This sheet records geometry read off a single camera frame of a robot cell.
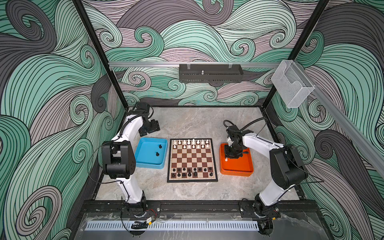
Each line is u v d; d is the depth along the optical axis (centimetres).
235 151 78
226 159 90
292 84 79
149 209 73
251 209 72
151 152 94
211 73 95
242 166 87
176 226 76
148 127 79
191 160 90
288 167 46
